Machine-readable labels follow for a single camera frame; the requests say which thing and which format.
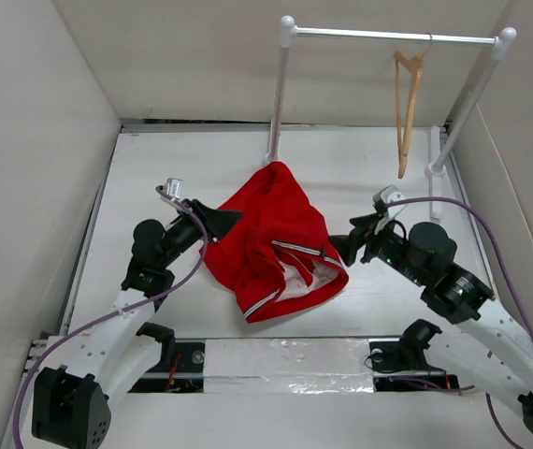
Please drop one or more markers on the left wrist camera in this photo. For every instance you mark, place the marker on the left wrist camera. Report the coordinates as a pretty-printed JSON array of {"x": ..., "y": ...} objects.
[{"x": 173, "y": 188}]

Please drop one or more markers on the wooden clothes hanger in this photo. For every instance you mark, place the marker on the wooden clothes hanger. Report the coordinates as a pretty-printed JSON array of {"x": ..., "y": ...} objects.
[{"x": 404, "y": 124}]

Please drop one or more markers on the silver taped foam strip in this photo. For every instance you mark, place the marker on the silver taped foam strip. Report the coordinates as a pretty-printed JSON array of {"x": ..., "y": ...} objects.
[{"x": 287, "y": 366}]

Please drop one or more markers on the white clothes rack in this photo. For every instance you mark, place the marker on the white clothes rack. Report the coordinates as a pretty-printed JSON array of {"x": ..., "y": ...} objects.
[{"x": 438, "y": 153}]

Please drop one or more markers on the red trousers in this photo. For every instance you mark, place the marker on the red trousers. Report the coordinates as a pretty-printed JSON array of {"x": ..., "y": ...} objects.
[{"x": 278, "y": 259}]

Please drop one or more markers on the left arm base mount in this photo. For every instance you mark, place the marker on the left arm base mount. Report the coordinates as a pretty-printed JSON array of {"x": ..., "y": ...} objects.
[{"x": 180, "y": 368}]

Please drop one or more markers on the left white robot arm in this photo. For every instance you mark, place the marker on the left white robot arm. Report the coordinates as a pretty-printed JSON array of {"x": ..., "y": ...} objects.
[{"x": 72, "y": 405}]

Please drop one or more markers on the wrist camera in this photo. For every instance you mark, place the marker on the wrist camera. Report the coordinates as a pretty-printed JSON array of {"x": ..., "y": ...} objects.
[
  {"x": 384, "y": 204},
  {"x": 173, "y": 188}
]

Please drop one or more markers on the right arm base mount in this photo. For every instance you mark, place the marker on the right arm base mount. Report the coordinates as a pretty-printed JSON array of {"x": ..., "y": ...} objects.
[{"x": 399, "y": 364}]

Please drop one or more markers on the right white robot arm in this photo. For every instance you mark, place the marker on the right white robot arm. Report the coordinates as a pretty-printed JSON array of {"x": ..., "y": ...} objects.
[{"x": 424, "y": 255}]

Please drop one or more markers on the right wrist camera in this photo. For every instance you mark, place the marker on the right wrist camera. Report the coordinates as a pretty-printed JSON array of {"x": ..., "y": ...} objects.
[{"x": 384, "y": 204}]

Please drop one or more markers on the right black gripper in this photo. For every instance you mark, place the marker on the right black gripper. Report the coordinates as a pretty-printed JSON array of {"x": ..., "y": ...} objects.
[{"x": 364, "y": 232}]

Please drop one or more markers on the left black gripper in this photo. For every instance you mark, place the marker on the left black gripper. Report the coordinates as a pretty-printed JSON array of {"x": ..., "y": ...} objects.
[{"x": 216, "y": 223}]

